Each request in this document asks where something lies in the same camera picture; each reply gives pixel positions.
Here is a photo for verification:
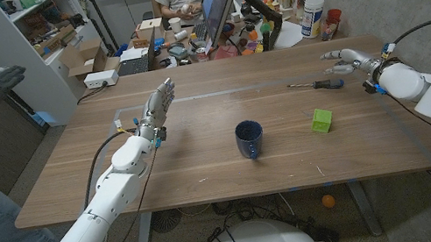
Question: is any open cardboard box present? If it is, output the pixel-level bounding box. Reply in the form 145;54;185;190
55;33;124;85

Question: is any black open laptop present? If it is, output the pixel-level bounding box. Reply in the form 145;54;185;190
110;26;164;78

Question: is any grey table leg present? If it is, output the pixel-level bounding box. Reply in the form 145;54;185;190
344;176;384;240
127;211;159;242

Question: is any white shelf unit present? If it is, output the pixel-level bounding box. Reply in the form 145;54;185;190
0;0;126;137

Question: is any black handled screwdriver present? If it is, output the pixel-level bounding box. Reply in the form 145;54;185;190
286;75;346;98

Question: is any white power box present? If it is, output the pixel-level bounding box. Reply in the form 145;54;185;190
82;68;121;91

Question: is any white paper cup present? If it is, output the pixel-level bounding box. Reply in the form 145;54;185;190
167;15;185;35

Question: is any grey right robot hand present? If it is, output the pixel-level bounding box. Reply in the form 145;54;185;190
317;41;387;92

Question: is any soda can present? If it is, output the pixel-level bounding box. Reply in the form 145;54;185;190
194;45;210;63

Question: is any dark blue cup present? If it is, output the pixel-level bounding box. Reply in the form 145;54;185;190
233;117;269;163

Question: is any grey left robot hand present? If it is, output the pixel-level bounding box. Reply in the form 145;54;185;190
127;77;185;147

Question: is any green block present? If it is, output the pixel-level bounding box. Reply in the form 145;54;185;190
308;105;336;137

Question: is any orange ball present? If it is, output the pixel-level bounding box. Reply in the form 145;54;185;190
321;193;337;210

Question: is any white canister blue label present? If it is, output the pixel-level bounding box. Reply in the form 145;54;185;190
294;0;331;40

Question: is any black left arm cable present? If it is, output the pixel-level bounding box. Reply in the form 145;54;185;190
71;128;150;210

